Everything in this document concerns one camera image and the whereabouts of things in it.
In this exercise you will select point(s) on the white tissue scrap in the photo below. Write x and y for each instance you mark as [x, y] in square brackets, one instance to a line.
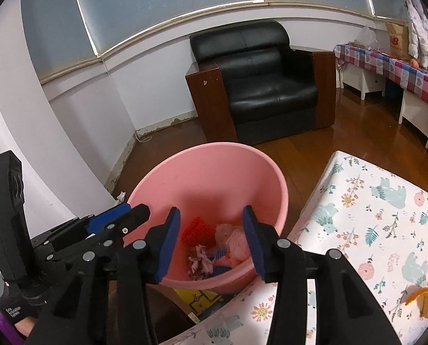
[120, 196]

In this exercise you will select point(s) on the person's left forearm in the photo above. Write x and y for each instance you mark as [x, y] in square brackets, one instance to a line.
[5, 330]

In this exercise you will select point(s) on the checked tablecloth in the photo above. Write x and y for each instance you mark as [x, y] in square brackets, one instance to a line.
[397, 68]

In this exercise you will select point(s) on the blue ribbed piece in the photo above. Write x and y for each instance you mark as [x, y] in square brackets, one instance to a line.
[218, 254]

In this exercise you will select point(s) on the small orange fruit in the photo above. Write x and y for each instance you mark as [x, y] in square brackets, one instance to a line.
[414, 63]

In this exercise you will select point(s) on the clear plastic bag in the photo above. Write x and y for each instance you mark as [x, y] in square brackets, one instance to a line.
[366, 37]

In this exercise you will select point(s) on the black leather armchair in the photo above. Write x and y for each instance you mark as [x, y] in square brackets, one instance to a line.
[264, 79]

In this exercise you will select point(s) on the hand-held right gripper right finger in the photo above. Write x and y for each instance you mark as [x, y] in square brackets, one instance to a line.
[251, 244]

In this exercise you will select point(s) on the white desk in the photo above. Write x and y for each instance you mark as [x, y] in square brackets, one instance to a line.
[364, 79]

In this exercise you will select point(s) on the orange peel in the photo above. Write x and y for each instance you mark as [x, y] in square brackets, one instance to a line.
[424, 300]

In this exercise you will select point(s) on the large window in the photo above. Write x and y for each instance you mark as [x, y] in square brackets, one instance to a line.
[163, 7]

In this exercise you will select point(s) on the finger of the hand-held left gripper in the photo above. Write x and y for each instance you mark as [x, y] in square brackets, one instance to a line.
[106, 219]
[134, 217]

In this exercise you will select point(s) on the yellow cardboard box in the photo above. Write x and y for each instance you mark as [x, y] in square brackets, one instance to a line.
[199, 302]

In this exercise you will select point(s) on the pale pink plastic bag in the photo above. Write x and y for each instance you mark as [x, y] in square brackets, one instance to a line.
[233, 244]

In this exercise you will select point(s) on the red foam net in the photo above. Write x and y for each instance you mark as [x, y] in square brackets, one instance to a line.
[196, 231]

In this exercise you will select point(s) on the pink plastic bucket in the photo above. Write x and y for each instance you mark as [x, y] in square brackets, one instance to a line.
[206, 187]

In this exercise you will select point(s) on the purple white cloth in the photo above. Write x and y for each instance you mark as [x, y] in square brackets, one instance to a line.
[199, 262]

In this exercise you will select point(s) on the floral table cover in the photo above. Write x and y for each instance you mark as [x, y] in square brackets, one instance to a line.
[361, 205]

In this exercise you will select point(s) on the brown paper bag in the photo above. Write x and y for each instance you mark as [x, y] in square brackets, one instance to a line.
[397, 39]

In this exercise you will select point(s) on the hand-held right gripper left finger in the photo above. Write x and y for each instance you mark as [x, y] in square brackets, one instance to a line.
[169, 244]

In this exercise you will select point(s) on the hanging patterned jacket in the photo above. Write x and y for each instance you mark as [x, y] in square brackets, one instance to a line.
[422, 32]

